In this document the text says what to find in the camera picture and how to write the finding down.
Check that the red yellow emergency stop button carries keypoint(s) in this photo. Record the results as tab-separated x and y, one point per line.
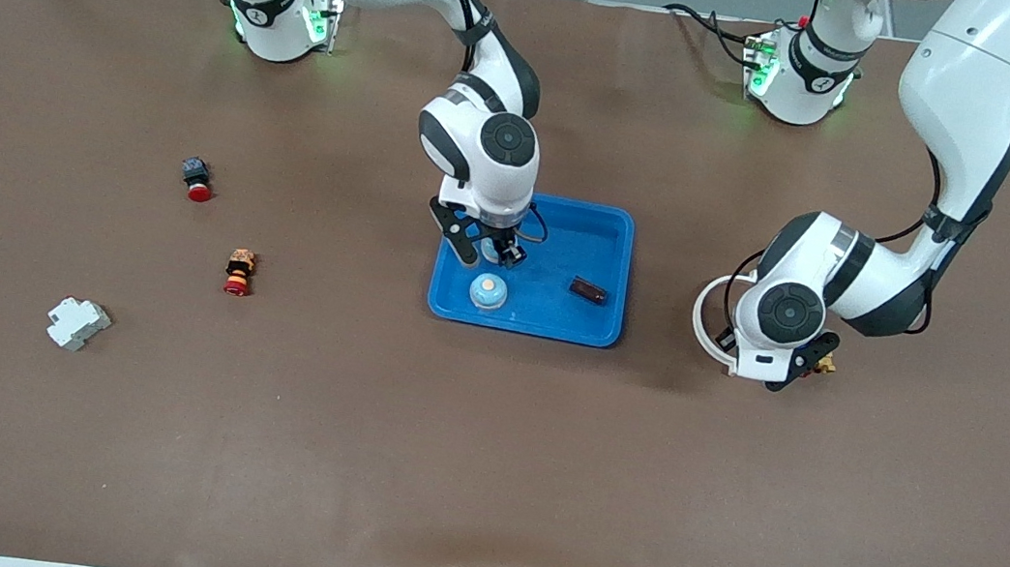
239	273

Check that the brown table cover sheet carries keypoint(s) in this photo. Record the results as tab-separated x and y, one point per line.
480	475

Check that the dark brown capacitor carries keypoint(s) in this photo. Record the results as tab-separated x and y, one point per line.
589	291

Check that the blue plastic tray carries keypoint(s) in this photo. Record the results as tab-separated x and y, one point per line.
559	320

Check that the brass valve red handwheel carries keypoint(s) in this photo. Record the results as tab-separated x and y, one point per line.
828	365

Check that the white curved plastic bracket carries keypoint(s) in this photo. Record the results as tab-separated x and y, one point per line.
697	315

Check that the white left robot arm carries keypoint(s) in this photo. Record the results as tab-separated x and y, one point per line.
969	91

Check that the light blue call bell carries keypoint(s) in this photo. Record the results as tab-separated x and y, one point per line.
487	293
489	252

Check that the white circuit breaker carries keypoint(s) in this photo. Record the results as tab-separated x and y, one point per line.
78	325

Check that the red black push button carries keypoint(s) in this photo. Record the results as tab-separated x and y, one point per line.
197	183

